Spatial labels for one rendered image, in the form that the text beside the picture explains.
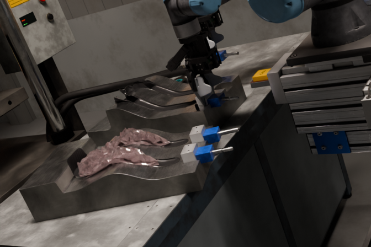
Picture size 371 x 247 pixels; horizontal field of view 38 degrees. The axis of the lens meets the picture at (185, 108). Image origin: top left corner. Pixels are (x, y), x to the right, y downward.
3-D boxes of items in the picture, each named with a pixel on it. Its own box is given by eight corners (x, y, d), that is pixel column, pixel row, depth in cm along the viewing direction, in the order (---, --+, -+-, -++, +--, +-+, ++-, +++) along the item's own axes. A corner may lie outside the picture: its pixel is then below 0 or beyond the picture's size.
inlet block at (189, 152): (237, 152, 141) (231, 134, 139) (234, 162, 136) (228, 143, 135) (191, 162, 145) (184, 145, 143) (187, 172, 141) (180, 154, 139)
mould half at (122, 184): (218, 141, 158) (206, 108, 154) (202, 190, 135) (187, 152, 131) (73, 174, 174) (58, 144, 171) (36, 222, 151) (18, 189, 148)
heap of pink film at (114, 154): (172, 138, 157) (163, 114, 154) (156, 169, 141) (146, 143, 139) (95, 156, 165) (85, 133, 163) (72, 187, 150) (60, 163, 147)
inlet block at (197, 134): (242, 133, 150) (236, 116, 149) (240, 141, 146) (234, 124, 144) (199, 143, 155) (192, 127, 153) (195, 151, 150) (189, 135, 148)
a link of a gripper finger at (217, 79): (226, 94, 165) (213, 70, 160) (210, 96, 168) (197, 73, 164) (229, 88, 167) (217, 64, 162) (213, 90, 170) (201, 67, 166)
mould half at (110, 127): (247, 98, 182) (234, 62, 177) (213, 137, 162) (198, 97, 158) (133, 112, 211) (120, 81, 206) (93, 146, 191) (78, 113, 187)
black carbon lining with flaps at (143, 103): (217, 90, 179) (207, 63, 175) (194, 112, 167) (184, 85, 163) (136, 101, 199) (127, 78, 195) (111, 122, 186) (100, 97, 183)
